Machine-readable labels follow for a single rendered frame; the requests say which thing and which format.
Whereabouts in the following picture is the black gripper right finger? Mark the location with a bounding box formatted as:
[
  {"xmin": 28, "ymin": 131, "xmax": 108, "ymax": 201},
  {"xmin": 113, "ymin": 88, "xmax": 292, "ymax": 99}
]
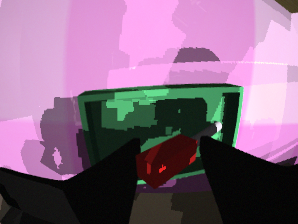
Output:
[{"xmin": 200, "ymin": 136, "xmax": 298, "ymax": 224}]

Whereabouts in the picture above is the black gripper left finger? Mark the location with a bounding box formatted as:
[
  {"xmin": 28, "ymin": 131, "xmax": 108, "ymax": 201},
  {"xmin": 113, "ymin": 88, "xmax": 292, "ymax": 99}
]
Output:
[{"xmin": 0, "ymin": 137, "xmax": 141, "ymax": 224}]

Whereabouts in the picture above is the red-headed pin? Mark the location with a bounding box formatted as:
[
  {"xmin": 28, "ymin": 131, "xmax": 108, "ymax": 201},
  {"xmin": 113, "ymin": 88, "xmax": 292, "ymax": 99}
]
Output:
[{"xmin": 136, "ymin": 121, "xmax": 222, "ymax": 189}]

